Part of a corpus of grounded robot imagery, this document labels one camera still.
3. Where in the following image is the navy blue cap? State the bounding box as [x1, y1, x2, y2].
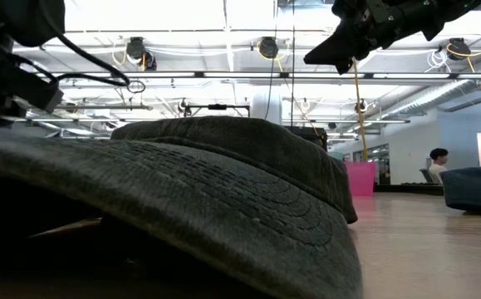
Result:
[439, 164, 481, 216]

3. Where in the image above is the black overhead rig frame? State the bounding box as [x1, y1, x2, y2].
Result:
[184, 103, 252, 118]

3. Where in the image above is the pink plastic bin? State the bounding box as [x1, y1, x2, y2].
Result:
[343, 160, 377, 197]

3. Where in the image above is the yellow cable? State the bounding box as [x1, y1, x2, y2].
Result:
[351, 57, 369, 163]

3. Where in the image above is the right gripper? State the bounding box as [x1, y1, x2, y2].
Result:
[304, 0, 432, 76]

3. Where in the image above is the black aluminium table frame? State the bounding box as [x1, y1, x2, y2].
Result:
[372, 181, 444, 196]

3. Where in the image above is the person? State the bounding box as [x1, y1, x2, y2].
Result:
[426, 147, 449, 186]

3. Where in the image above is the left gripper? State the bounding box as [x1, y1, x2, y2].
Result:
[0, 53, 65, 138]

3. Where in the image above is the black ceiling cable reel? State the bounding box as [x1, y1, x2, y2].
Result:
[125, 36, 158, 71]
[258, 36, 281, 60]
[447, 37, 472, 61]

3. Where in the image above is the silver ventilation duct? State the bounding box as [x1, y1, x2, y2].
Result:
[383, 78, 481, 120]

